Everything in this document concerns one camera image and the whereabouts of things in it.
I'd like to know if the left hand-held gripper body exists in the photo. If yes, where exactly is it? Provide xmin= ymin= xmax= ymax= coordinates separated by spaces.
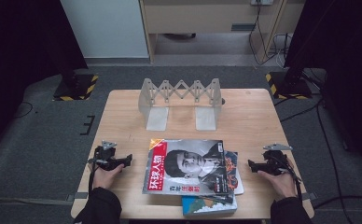
xmin=88 ymin=140 xmax=126 ymax=172

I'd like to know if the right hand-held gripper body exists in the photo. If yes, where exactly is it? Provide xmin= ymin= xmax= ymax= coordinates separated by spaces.
xmin=261 ymin=143 xmax=294 ymax=177

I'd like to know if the white picture book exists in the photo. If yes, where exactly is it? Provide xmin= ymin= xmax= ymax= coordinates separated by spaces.
xmin=232 ymin=167 xmax=245 ymax=196

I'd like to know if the dark magazine orange artwork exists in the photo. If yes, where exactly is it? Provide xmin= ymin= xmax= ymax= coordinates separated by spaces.
xmin=223 ymin=150 xmax=240 ymax=191

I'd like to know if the grey portrait magazine red stripe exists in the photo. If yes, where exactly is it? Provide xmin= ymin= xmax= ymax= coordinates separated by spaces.
xmin=142 ymin=138 xmax=235 ymax=198

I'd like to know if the blue book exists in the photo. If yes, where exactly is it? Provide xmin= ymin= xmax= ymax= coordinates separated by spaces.
xmin=181 ymin=194 xmax=239 ymax=218

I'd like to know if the grey metal expandable book rack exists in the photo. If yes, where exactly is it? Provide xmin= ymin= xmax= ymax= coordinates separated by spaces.
xmin=137 ymin=77 xmax=226 ymax=132

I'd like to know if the person's left hand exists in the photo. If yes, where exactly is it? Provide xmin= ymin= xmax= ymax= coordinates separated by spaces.
xmin=92 ymin=163 xmax=126 ymax=190

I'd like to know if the person's right hand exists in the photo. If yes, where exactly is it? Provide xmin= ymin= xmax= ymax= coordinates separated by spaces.
xmin=257 ymin=158 xmax=298 ymax=202

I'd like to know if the black tape floor mark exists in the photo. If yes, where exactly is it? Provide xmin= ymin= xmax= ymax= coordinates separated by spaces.
xmin=78 ymin=115 xmax=96 ymax=136

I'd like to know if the grey tape strip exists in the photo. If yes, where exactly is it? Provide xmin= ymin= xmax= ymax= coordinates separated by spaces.
xmin=301 ymin=191 xmax=318 ymax=202
xmin=64 ymin=191 xmax=90 ymax=203

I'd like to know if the black stand with striped base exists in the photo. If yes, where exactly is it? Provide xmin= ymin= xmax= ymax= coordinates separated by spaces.
xmin=52 ymin=62 xmax=100 ymax=102
xmin=264 ymin=66 xmax=313 ymax=101

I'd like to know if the white cabinet panel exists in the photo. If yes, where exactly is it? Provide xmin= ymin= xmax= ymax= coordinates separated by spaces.
xmin=59 ymin=0 xmax=150 ymax=60

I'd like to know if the black curtain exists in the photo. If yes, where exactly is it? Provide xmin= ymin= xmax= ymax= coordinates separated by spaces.
xmin=283 ymin=0 xmax=362 ymax=171
xmin=0 ymin=0 xmax=89 ymax=160

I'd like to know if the light wooden desk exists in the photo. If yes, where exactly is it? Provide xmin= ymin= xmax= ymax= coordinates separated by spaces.
xmin=138 ymin=0 xmax=306 ymax=65

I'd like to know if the white power strip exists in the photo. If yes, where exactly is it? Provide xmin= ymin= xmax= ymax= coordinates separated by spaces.
xmin=250 ymin=0 xmax=275 ymax=7

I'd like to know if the left hand-held gripper black cable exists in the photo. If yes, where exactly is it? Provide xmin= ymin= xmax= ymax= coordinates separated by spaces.
xmin=88 ymin=161 xmax=98 ymax=194

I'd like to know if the hand-held gripper black cable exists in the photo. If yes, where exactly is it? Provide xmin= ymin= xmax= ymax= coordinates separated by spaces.
xmin=280 ymin=157 xmax=305 ymax=203
xmin=88 ymin=161 xmax=98 ymax=194

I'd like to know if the right hand-held gripper black cable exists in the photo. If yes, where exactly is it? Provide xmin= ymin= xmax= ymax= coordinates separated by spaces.
xmin=280 ymin=157 xmax=305 ymax=203

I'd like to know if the long black floor cable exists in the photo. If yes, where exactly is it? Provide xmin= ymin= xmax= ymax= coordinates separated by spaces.
xmin=312 ymin=102 xmax=362 ymax=211

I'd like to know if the thin black floor cable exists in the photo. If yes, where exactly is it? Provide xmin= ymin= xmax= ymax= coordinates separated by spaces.
xmin=11 ymin=100 xmax=35 ymax=119

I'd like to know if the white cable bundle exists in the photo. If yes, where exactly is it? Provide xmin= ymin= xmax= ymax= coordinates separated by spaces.
xmin=271 ymin=32 xmax=293 ymax=69

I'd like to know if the black hanging power cable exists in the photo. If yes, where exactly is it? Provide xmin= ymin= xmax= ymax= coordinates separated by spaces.
xmin=247 ymin=3 xmax=285 ymax=66

